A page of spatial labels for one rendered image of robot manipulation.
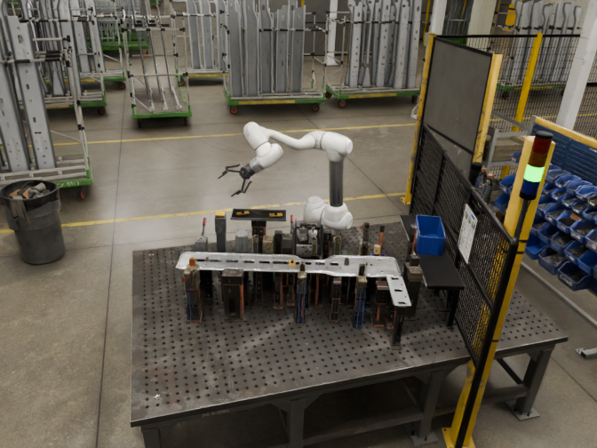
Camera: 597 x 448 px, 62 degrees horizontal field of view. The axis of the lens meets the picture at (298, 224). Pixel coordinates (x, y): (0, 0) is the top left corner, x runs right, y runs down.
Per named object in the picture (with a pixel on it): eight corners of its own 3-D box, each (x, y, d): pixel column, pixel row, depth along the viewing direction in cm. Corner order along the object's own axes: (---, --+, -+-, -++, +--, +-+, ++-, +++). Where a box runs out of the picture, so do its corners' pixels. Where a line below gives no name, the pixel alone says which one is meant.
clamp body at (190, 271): (184, 324, 302) (179, 275, 285) (189, 309, 315) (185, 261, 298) (202, 325, 302) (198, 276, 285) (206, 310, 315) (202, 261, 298)
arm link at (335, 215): (330, 219, 391) (355, 227, 380) (320, 229, 380) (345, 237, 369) (330, 127, 347) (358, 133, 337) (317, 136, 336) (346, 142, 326)
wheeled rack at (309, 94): (227, 116, 939) (224, 15, 855) (222, 102, 1024) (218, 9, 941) (325, 113, 979) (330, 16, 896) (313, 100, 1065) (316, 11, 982)
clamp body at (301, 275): (292, 324, 305) (294, 278, 289) (292, 312, 316) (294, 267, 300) (307, 325, 305) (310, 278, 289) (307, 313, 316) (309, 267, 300)
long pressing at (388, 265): (174, 271, 301) (173, 269, 300) (181, 252, 320) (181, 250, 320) (401, 278, 303) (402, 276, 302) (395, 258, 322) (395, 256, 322)
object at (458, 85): (468, 252, 525) (513, 54, 431) (457, 254, 522) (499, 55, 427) (409, 199, 638) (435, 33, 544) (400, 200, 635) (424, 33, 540)
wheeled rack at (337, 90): (338, 109, 1006) (344, 15, 923) (320, 97, 1090) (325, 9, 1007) (421, 104, 1061) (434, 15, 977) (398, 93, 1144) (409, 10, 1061)
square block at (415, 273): (401, 321, 312) (409, 273, 295) (400, 313, 319) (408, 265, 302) (415, 321, 312) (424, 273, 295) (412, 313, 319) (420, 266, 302)
